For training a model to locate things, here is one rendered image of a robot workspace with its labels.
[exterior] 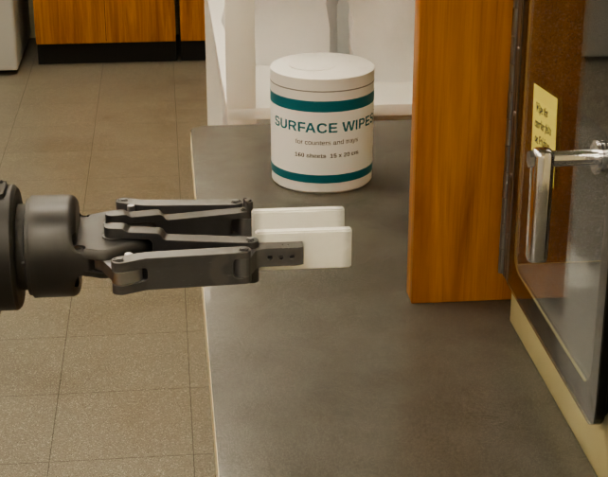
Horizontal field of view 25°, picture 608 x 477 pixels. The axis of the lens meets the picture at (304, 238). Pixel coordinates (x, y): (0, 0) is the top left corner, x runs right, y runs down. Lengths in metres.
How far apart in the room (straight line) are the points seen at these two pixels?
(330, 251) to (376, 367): 0.30
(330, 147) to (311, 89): 0.08
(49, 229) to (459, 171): 0.51
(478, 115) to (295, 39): 1.04
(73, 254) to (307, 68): 0.77
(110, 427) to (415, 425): 1.97
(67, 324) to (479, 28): 2.42
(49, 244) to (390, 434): 0.35
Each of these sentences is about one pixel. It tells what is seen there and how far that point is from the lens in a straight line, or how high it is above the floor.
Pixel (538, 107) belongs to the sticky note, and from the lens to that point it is 1.21.
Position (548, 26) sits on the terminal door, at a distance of 1.18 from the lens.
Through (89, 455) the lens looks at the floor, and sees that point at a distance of 3.02.
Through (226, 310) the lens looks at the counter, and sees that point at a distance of 1.39.
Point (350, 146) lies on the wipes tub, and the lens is 1.70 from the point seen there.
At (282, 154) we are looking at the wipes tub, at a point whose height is 0.98.
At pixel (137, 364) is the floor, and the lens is 3.38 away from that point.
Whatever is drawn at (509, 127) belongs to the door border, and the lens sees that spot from 1.30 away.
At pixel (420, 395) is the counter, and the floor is 0.94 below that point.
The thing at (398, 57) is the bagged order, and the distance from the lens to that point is 2.28.
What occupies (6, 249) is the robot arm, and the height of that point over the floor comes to 1.16.
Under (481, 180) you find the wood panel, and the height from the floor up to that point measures 1.07.
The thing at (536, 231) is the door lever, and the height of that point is 1.15.
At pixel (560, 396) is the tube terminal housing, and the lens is 1.22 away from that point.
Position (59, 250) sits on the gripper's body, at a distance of 0.99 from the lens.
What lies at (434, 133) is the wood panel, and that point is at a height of 1.12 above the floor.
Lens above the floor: 1.52
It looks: 22 degrees down
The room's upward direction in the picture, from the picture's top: straight up
